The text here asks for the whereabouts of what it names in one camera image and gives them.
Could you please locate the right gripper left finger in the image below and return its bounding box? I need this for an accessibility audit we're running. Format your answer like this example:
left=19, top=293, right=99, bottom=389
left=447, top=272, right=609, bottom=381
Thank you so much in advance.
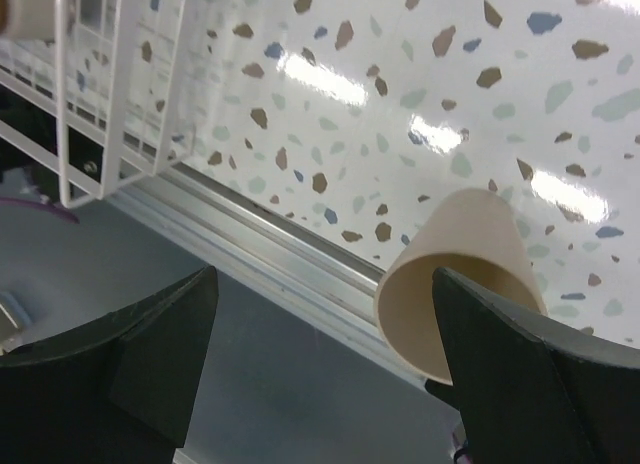
left=1, top=266, right=219, bottom=463

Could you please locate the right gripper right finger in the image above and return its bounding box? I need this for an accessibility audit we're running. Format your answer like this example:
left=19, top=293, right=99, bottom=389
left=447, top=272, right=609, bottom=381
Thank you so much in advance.
left=430, top=288, right=639, bottom=463

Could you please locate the beige plastic cup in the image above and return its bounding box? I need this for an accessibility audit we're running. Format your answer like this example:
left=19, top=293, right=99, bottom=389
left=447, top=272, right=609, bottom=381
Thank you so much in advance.
left=374, top=188, right=548, bottom=385

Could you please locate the steel cup front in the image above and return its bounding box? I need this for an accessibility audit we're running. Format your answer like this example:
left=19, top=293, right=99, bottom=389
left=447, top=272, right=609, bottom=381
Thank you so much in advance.
left=1, top=0, right=56, bottom=41

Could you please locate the clear acrylic dish rack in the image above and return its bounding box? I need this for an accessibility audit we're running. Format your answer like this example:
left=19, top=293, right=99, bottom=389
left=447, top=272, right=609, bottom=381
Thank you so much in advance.
left=1, top=0, right=199, bottom=209

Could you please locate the aluminium frame rail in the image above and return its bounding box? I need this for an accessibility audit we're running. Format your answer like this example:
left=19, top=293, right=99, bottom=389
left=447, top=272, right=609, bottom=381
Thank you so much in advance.
left=107, top=164, right=423, bottom=387

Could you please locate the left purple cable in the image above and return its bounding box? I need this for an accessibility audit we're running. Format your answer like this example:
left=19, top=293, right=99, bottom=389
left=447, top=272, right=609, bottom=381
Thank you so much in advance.
left=0, top=196, right=81, bottom=225

